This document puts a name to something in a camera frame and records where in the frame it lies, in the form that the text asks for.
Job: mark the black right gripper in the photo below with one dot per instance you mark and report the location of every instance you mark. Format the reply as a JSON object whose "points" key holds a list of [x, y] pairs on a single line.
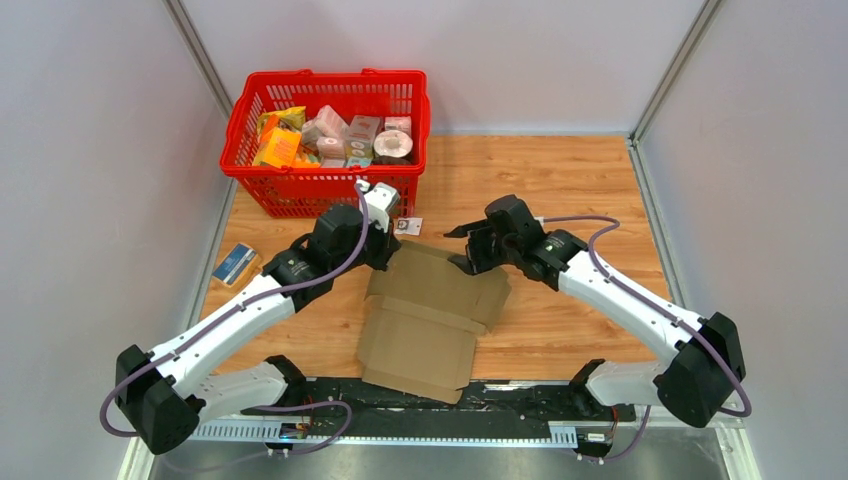
{"points": [[476, 233]]}

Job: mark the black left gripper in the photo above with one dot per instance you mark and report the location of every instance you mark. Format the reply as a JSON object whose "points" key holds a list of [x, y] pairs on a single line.
{"points": [[387, 243]]}

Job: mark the brown cardboard paper box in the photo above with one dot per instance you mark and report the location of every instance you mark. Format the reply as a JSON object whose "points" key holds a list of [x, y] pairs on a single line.
{"points": [[424, 318]]}

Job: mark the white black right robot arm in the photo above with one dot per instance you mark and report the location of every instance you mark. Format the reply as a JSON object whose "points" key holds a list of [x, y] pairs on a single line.
{"points": [[699, 365]]}

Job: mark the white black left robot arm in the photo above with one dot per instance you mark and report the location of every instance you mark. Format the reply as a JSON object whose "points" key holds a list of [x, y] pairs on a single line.
{"points": [[162, 395]]}

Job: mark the orange snack box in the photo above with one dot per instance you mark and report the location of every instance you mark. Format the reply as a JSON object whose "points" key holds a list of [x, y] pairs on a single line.
{"points": [[278, 148]]}

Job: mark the blue yellow small box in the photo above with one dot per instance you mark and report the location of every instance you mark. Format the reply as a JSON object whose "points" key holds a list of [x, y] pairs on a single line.
{"points": [[237, 268]]}

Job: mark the small clear plastic packet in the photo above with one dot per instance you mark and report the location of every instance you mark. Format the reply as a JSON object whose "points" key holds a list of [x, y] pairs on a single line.
{"points": [[408, 226]]}

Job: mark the round tape roll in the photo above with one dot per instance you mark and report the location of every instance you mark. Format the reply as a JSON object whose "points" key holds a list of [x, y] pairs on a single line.
{"points": [[392, 147]]}

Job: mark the red plastic shopping basket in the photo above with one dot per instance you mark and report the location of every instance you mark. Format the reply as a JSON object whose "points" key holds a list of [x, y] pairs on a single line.
{"points": [[371, 101]]}

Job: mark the pink white carton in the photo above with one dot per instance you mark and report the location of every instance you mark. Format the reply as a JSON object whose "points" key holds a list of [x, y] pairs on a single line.
{"points": [[330, 123]]}

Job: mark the yellow snack bag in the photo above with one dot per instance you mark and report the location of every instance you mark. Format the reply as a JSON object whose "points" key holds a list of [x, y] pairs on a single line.
{"points": [[290, 119]]}

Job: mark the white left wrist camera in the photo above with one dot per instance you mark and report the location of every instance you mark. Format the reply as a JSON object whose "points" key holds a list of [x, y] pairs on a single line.
{"points": [[380, 200]]}

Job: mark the aluminium frame rail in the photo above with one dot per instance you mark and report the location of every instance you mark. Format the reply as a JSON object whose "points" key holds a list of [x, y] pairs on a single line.
{"points": [[347, 410]]}

